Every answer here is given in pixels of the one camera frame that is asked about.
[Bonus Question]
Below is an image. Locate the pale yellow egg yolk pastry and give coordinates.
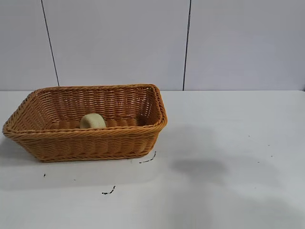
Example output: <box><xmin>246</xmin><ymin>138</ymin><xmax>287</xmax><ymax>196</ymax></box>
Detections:
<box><xmin>80</xmin><ymin>113</ymin><xmax>107</xmax><ymax>130</ymax></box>

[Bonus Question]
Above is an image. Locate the brown woven wicker basket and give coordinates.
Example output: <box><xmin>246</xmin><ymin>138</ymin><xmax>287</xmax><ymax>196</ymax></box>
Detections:
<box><xmin>2</xmin><ymin>83</ymin><xmax>168</xmax><ymax>163</ymax></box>

